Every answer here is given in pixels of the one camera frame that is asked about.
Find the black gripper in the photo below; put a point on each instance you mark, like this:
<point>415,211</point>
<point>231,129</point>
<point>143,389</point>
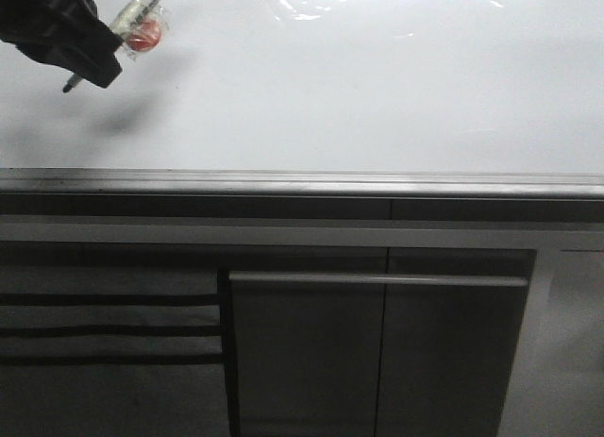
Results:
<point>63,33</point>

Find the white black whiteboard marker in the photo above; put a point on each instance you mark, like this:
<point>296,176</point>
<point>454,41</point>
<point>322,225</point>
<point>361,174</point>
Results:
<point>134,13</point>

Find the grey aluminium whiteboard tray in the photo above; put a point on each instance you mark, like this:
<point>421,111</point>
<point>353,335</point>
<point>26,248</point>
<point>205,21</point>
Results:
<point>301,184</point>

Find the white whiteboard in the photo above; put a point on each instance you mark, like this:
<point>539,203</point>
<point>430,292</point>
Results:
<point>389,86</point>

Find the red magnet taped to marker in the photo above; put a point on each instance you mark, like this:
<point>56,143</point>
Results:
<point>147,35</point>

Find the grey fabric storage organizer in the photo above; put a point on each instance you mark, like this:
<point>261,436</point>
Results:
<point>103,345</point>

